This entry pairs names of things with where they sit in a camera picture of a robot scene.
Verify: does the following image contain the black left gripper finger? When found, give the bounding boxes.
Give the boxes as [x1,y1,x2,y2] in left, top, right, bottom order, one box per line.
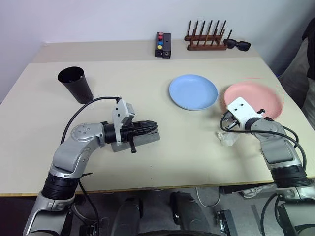
[140,125,160,135]
[139,119,158,128]

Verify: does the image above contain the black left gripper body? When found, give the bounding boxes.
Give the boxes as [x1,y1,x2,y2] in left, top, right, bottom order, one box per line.
[120,121,143,154]

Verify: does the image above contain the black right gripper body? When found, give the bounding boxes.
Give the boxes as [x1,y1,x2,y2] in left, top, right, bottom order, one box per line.
[220,112,241,132]

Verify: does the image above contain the grey glasses case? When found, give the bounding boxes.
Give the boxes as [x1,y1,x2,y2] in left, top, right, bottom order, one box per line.
[110,131,161,153]

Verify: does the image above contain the pink plastic plate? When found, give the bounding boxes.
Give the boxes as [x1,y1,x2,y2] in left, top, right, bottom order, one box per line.
[223,82,284,120]

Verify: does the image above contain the crumpled white plastic wrapper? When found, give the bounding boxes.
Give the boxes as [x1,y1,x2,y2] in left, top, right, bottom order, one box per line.
[216,129,241,147]

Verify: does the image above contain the blue plastic plate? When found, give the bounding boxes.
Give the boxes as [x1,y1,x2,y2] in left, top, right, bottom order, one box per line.
[168,74,219,111]

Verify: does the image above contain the black plastic cup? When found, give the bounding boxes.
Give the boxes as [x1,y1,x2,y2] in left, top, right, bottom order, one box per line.
[57,66,94,104]

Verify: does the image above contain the black flat panel under table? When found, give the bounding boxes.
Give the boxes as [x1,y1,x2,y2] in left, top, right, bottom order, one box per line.
[221,184,275,195]

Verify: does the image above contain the wooden peg rack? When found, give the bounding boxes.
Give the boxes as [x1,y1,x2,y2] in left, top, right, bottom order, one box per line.
[184,20,233,51]

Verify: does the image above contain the black sunglasses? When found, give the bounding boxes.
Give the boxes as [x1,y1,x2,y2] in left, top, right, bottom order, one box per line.
[222,38,252,52]

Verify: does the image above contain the white shoe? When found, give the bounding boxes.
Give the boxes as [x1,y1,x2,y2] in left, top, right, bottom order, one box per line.
[240,188,261,199]

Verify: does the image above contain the black box with coloured buttons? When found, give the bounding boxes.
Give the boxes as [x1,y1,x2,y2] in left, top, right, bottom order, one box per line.
[155,32,164,58]

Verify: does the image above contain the grey fabric chair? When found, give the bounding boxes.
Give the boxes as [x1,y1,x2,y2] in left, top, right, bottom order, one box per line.
[280,38,315,118]

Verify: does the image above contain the dark rounded shape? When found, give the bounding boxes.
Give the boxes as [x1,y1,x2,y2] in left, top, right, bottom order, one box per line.
[169,192,212,234]
[112,196,145,236]

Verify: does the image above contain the black device on floor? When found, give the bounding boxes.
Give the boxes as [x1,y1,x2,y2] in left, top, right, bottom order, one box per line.
[213,209,239,236]

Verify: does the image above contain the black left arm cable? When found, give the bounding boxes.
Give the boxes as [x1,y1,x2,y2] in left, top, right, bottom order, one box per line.
[61,96,123,236]

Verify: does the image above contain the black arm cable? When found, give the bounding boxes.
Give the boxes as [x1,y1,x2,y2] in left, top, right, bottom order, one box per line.
[220,117,308,177]
[61,96,123,236]

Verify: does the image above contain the white floor cable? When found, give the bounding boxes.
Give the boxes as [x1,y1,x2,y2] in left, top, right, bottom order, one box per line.
[196,187,221,207]

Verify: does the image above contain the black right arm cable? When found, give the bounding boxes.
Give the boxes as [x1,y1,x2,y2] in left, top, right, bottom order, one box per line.
[220,117,308,177]

